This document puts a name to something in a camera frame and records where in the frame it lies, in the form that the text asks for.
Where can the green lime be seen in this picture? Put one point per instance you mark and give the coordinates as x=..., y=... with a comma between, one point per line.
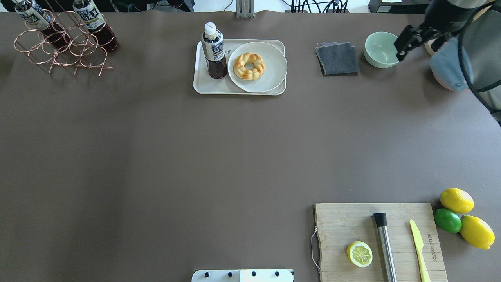
x=447, y=220

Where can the white round plate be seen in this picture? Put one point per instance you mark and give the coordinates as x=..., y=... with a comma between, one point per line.
x=275, y=67

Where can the copper wire bottle rack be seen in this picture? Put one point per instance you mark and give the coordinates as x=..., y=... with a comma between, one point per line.
x=82, y=51

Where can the yellow lemon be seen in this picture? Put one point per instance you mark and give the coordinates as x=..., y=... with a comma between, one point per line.
x=477, y=232
x=457, y=200

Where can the yellow plastic knife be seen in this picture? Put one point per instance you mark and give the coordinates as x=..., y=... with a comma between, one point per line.
x=419, y=245

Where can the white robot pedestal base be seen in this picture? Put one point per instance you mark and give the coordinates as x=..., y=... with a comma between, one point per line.
x=244, y=275

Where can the glazed braided donut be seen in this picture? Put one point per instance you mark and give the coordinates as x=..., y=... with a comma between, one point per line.
x=249, y=66

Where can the wooden cutting board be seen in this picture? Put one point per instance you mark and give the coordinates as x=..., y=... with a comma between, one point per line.
x=340, y=224

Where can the steel muddler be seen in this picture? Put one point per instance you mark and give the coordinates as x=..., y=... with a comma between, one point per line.
x=388, y=262

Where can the cream serving tray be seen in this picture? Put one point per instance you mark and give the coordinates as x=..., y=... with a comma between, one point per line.
x=204, y=84

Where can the yellow lemon far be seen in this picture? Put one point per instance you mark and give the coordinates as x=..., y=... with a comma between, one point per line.
x=457, y=200

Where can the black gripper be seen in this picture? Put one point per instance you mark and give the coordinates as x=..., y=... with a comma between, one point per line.
x=439, y=18

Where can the halved lemon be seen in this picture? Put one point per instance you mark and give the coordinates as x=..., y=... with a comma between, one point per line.
x=360, y=254

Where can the yellow lemon near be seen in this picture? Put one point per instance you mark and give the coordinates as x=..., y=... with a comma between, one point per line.
x=477, y=232

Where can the pink ice bowl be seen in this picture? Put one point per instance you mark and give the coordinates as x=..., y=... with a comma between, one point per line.
x=449, y=76

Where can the tea bottle white cap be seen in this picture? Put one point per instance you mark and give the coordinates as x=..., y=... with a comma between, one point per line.
x=214, y=51

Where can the mint green bowl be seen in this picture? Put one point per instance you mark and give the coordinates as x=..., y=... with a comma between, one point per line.
x=379, y=50

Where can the grey folded cloth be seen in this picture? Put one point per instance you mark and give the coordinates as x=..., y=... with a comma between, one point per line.
x=337, y=58

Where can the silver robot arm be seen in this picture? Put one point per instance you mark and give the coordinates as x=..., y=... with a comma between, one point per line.
x=465, y=38

